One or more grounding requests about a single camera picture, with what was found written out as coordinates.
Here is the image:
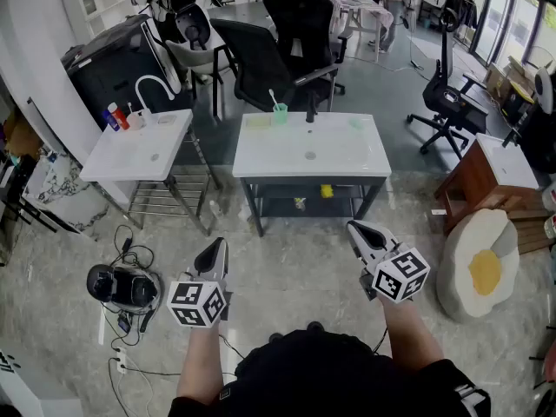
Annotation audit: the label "wooden pallet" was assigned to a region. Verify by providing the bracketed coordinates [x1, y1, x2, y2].
[506, 205, 556, 256]

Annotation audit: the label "clear pinkish cup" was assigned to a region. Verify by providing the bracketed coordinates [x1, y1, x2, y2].
[126, 102, 147, 130]

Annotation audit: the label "wooden cabinet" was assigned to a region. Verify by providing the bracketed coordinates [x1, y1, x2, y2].
[434, 133, 542, 235]

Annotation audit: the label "large black case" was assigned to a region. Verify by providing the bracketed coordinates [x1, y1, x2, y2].
[60, 14, 192, 130]

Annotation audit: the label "person's right forearm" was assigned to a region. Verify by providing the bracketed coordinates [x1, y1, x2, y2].
[376, 295, 447, 374]

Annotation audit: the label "black mesh office chair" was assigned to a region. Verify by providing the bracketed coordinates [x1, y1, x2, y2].
[209, 17, 341, 126]

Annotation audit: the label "black headset device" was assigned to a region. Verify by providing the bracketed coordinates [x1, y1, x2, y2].
[85, 263, 161, 317]

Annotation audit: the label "black cable tangle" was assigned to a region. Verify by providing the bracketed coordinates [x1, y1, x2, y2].
[98, 224, 158, 348]

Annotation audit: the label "white curved panel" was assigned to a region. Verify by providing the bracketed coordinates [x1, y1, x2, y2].
[140, 17, 183, 96]

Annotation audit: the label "grey shell chair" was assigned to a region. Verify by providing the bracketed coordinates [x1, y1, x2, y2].
[164, 3, 232, 117]

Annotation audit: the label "black high-back office chair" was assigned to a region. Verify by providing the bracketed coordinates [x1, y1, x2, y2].
[261, 0, 354, 96]

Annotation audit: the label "small white sink basin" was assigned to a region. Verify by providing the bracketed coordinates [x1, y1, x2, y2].
[78, 108, 195, 183]

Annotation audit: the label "cardboard boxes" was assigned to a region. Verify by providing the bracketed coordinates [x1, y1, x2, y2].
[483, 56, 539, 122]

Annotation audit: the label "pink fabric item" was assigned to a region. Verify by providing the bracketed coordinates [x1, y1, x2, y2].
[543, 343, 556, 384]

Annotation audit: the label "fried egg cushion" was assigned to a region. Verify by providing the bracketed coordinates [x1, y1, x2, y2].
[435, 208, 521, 325]

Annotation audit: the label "wide white sink basin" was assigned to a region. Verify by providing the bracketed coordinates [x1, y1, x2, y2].
[231, 111, 394, 179]

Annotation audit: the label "white sink on cabinet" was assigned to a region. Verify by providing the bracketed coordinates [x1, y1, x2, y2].
[475, 132, 540, 191]

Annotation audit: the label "person's left forearm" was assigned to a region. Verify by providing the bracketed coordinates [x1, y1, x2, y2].
[175, 322, 226, 407]

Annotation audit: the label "black chair with headrest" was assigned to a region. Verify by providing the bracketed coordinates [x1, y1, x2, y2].
[406, 6, 491, 161]

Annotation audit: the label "person's black shirt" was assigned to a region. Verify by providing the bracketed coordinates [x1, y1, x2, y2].
[167, 321, 493, 417]

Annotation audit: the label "chrome sink stand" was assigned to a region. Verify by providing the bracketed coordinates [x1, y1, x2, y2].
[96, 124, 223, 237]

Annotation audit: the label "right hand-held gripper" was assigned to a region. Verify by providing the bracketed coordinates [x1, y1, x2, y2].
[346, 219, 432, 305]

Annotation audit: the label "black metal sink stand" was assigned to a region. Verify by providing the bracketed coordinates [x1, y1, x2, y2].
[239, 175, 388, 238]

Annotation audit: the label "red bottle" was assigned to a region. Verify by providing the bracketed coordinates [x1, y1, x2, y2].
[107, 102, 131, 131]

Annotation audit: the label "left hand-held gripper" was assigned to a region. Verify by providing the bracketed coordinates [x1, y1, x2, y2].
[166, 236, 234, 330]

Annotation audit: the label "white shelf cabinet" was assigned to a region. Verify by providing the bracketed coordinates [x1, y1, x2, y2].
[59, 0, 136, 46]

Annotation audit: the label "white curved faucet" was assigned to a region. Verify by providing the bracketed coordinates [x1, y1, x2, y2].
[134, 74, 176, 124]

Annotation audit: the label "white printed board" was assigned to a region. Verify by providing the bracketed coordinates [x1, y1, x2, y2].
[0, 344, 84, 417]

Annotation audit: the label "marble slab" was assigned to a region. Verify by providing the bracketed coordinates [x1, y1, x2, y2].
[20, 149, 110, 239]

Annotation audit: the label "table with pink cloth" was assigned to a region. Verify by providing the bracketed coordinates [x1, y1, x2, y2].
[327, 0, 395, 63]

